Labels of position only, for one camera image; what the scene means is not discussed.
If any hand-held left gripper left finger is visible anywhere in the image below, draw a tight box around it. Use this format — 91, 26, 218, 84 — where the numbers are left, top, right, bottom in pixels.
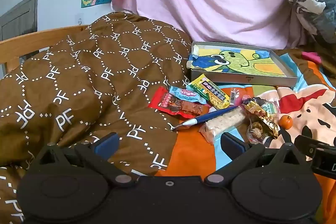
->
25, 132, 138, 187

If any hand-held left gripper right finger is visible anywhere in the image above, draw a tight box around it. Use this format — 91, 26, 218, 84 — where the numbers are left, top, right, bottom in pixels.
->
205, 132, 313, 186

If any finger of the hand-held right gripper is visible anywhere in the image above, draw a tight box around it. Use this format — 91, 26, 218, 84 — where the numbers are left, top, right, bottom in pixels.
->
294, 134, 336, 161

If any clear rice cracker packet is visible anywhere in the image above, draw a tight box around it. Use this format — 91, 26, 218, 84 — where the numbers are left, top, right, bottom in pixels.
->
199, 106, 247, 145

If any small clear cookie packet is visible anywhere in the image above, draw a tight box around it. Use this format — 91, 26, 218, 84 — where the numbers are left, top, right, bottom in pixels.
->
247, 119, 266, 145

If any small tangerine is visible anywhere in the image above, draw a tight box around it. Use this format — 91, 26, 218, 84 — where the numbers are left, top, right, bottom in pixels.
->
278, 114, 293, 130

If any dark blue snack packet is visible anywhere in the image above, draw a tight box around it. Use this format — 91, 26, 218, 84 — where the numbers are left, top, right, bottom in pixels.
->
172, 105, 238, 131

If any gold snack packet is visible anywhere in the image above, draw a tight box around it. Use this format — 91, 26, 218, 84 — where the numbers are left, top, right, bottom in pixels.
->
241, 97, 280, 139

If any green label biscuit packet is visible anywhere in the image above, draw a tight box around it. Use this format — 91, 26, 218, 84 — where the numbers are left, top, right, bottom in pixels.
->
259, 98, 281, 116

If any yellow green snack packet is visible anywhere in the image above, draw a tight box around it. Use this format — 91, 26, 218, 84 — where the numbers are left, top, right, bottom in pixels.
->
188, 73, 231, 110

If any light blue snack packet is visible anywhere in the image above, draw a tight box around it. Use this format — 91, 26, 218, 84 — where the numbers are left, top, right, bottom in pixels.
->
168, 85, 208, 105

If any red snack packet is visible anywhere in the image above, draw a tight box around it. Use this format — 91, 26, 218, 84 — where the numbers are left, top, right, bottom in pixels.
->
148, 86, 212, 120

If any grey box with cartoon picture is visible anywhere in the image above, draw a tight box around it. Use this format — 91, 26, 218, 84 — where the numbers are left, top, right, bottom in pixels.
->
186, 41, 298, 87

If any colourful printed blanket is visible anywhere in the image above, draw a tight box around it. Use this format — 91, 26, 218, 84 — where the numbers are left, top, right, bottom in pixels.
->
155, 49, 336, 224

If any clear packet with barcode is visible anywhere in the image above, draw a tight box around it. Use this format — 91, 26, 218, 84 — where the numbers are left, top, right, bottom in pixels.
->
229, 87, 249, 107

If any brown printed quilt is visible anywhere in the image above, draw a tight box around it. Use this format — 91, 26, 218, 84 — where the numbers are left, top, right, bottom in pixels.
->
0, 12, 194, 224

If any pink cloth piece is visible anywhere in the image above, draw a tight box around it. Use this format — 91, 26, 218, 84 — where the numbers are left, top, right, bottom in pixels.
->
302, 51, 322, 64

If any wooden bed frame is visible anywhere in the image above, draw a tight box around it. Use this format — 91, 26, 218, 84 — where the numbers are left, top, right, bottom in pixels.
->
0, 25, 89, 75

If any grey window frame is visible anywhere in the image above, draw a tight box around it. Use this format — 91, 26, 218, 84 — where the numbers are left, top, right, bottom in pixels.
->
0, 0, 39, 42

